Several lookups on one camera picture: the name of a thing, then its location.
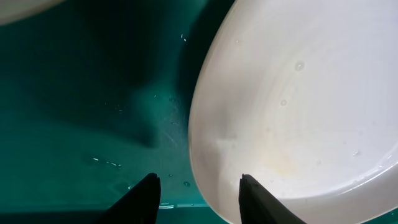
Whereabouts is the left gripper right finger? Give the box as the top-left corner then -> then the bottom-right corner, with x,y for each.
238,174 -> 305,224

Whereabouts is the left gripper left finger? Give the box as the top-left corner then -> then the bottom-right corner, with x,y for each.
94,173 -> 161,224

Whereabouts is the white plate with stain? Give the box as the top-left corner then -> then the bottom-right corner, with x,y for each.
188,0 -> 397,223

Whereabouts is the teal plastic tray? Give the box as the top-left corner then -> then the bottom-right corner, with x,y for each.
1,1 -> 235,223

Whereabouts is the white plate upper left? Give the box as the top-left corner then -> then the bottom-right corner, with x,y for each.
0,0 -> 64,26

